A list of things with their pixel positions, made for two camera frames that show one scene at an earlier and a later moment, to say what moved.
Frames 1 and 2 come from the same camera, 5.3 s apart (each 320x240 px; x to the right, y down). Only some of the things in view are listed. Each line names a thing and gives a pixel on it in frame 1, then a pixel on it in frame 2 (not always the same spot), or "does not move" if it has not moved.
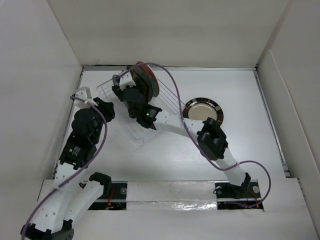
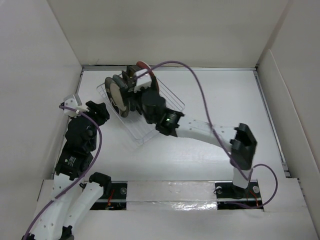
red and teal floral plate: [154, 84] does not move
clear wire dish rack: [166, 100] does not move
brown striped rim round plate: [201, 109] to [117, 96]
